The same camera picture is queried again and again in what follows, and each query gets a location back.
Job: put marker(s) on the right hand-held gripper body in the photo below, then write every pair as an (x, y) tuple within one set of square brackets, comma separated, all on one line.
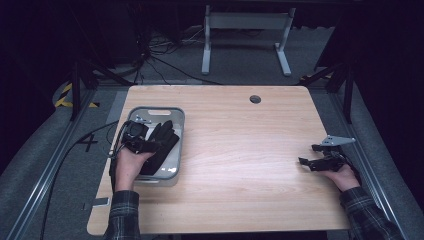
[(328, 163)]

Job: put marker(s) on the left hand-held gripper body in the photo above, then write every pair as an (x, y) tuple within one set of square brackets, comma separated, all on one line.
[(135, 133)]

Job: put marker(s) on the black glove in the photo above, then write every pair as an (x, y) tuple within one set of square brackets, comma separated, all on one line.
[(165, 140)]

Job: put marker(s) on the grey plastic bin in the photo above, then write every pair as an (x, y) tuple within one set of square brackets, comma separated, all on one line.
[(176, 146)]

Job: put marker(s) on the person's right hand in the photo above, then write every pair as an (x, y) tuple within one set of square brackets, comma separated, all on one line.
[(345, 178)]

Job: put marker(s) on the person's left hand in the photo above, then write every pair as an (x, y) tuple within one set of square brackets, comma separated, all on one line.
[(128, 166)]

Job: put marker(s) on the black metal stand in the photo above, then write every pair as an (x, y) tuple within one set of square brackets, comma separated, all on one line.
[(76, 90), (348, 93)]

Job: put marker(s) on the grey tape strip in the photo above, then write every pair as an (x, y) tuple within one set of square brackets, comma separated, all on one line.
[(100, 202)]

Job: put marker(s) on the yellow and black tape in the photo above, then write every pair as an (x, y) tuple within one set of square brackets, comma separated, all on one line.
[(66, 90)]

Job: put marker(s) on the white metal stand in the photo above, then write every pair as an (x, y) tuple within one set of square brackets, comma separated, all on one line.
[(246, 20)]

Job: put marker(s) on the aluminium frame rail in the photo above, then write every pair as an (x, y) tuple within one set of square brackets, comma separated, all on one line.
[(370, 166), (50, 166)]

